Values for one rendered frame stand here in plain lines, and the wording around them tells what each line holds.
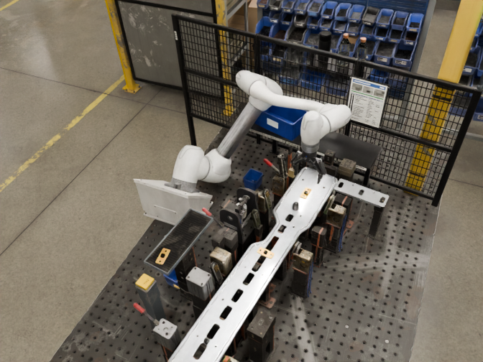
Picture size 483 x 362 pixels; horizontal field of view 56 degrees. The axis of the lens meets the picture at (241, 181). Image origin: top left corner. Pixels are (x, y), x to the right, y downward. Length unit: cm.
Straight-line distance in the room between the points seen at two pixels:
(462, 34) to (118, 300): 218
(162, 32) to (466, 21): 301
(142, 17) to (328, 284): 320
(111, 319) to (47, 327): 103
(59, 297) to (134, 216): 86
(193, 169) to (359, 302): 119
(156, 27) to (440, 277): 332
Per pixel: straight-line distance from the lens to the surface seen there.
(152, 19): 470
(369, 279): 265
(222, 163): 284
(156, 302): 222
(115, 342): 252
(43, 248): 397
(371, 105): 276
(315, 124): 220
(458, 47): 252
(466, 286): 367
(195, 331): 212
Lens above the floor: 288
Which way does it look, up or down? 45 degrees down
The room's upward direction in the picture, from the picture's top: 3 degrees counter-clockwise
